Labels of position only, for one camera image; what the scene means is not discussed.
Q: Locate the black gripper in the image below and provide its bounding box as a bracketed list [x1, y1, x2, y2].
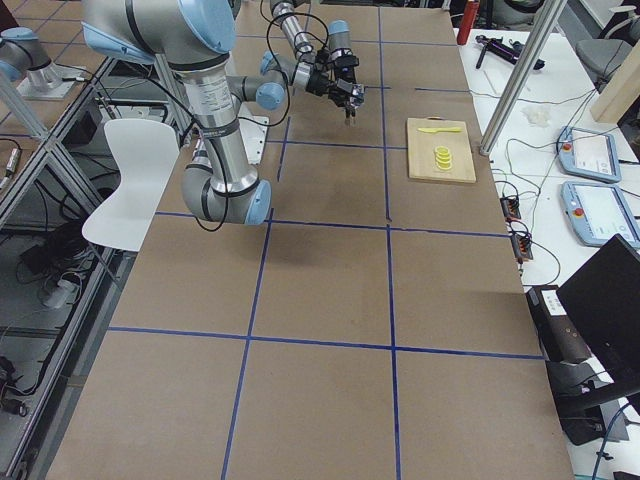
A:
[305, 72, 356, 111]
[328, 49, 359, 95]

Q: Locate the clear glass cup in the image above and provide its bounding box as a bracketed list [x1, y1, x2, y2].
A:
[349, 84, 365, 107]

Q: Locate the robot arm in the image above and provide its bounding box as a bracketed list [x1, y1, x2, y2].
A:
[82, 1, 364, 225]
[260, 1, 365, 109]

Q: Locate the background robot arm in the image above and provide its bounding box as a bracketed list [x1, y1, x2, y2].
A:
[1, 27, 84, 100]

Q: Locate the wooden cutting board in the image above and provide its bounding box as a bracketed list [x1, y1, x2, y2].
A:
[406, 118, 476, 184]

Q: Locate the yellow plastic knife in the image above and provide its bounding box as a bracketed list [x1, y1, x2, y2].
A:
[417, 127, 463, 134]

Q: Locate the red bottle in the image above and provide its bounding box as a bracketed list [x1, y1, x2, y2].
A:
[456, 0, 480, 46]

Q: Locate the white plastic chair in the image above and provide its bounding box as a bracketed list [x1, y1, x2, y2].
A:
[82, 118, 180, 252]

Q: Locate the white crumpled tissue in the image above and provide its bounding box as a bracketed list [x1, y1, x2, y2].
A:
[521, 105, 552, 128]

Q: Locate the wooden plank upright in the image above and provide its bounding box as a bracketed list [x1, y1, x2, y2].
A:
[591, 43, 640, 124]

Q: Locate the teach pendant with red button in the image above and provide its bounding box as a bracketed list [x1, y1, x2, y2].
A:
[560, 181, 639, 250]

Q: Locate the black mini pc box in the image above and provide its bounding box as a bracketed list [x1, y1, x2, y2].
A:
[526, 285, 591, 365]

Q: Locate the black computer monitor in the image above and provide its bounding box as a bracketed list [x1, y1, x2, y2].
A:
[557, 234, 639, 381]

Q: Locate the aluminium frame post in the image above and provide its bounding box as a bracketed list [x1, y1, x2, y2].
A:
[479, 0, 567, 156]

